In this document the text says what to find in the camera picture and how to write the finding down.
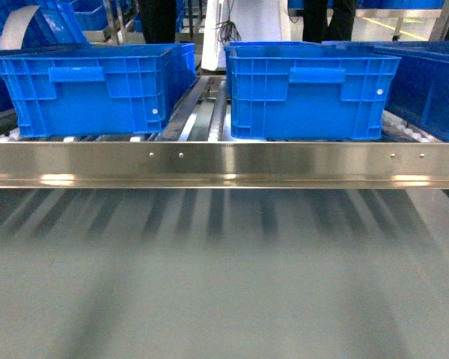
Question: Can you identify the stainless steel shelf rack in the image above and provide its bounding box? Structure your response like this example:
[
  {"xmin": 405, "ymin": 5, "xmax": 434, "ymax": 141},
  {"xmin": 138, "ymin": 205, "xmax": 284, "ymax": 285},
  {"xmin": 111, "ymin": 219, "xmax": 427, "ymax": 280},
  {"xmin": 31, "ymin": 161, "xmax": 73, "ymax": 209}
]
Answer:
[{"xmin": 0, "ymin": 0, "xmax": 449, "ymax": 190}]

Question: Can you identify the blue bin front right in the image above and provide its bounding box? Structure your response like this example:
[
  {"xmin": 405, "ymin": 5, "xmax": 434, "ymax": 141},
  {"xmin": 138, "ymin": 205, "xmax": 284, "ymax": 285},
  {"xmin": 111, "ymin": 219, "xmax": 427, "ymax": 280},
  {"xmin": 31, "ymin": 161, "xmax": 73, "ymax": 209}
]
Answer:
[{"xmin": 230, "ymin": 45, "xmax": 400, "ymax": 141}]

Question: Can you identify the blue bin front left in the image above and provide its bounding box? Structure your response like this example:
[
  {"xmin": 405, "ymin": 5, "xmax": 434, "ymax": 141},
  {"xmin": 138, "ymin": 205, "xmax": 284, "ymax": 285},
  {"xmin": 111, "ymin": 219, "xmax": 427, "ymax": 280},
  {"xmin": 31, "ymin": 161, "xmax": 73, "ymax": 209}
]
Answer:
[{"xmin": 0, "ymin": 45, "xmax": 172, "ymax": 138}]

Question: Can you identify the blue bin far right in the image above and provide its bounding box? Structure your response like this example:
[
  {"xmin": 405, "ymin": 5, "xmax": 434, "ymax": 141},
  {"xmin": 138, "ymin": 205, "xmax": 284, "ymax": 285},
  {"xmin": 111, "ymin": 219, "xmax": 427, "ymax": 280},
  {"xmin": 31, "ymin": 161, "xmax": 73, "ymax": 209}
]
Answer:
[{"xmin": 325, "ymin": 41, "xmax": 449, "ymax": 142}]

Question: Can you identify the tilted blue bin far left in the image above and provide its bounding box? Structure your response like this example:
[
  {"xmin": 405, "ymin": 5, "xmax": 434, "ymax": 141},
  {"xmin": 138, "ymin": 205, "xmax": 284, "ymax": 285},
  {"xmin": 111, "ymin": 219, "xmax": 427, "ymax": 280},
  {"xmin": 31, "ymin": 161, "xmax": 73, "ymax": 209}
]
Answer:
[{"xmin": 0, "ymin": 0, "xmax": 91, "ymax": 49}]

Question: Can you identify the black coiled cable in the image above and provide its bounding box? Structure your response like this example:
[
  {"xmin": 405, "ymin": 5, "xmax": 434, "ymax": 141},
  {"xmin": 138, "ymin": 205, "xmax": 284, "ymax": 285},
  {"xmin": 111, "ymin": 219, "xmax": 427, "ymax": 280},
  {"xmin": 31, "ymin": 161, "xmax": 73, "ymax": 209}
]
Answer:
[{"xmin": 215, "ymin": 0, "xmax": 242, "ymax": 43}]

